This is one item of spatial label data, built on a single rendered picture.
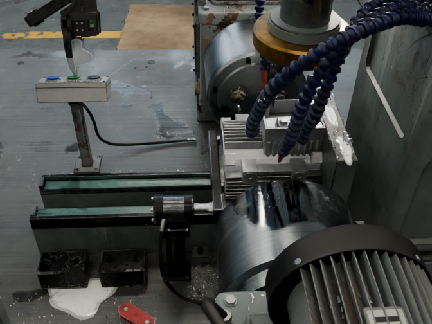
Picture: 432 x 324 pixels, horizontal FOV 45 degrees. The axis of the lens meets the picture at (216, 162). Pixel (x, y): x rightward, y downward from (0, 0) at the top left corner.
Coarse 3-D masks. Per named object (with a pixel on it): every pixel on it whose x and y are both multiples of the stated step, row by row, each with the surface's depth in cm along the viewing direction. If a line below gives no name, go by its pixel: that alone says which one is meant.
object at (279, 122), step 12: (276, 108) 112; (288, 108) 112; (264, 120) 106; (276, 120) 110; (288, 120) 109; (264, 132) 105; (276, 132) 104; (312, 132) 105; (324, 132) 105; (264, 144) 106; (276, 144) 106; (300, 144) 106; (312, 144) 106
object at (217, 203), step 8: (208, 136) 120; (216, 136) 120; (208, 144) 121; (216, 144) 118; (216, 152) 116; (216, 160) 114; (216, 168) 112; (216, 176) 110; (216, 184) 108; (216, 192) 106; (216, 200) 105; (216, 208) 103; (216, 216) 104
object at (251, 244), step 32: (256, 192) 89; (288, 192) 88; (320, 192) 89; (224, 224) 91; (256, 224) 84; (288, 224) 82; (320, 224) 83; (224, 256) 87; (256, 256) 80; (224, 288) 83; (256, 288) 78
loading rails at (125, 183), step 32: (64, 192) 123; (96, 192) 124; (128, 192) 124; (160, 192) 125; (192, 192) 125; (32, 224) 115; (64, 224) 116; (96, 224) 116; (128, 224) 116; (192, 224) 118; (192, 256) 120
